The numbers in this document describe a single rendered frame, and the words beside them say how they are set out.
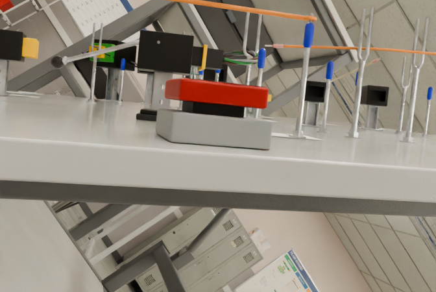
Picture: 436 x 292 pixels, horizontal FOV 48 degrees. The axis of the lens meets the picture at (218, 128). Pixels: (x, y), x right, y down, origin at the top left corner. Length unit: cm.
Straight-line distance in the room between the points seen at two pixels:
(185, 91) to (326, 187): 9
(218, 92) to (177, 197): 13
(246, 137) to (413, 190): 9
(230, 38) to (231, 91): 134
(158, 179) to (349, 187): 10
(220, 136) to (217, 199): 13
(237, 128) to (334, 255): 864
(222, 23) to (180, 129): 135
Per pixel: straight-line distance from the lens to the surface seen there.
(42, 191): 36
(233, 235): 775
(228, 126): 26
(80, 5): 839
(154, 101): 52
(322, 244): 876
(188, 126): 25
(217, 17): 159
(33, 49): 80
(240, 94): 26
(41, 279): 98
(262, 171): 23
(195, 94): 26
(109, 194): 36
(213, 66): 52
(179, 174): 22
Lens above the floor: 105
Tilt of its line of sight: 10 degrees up
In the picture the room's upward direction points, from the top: 57 degrees clockwise
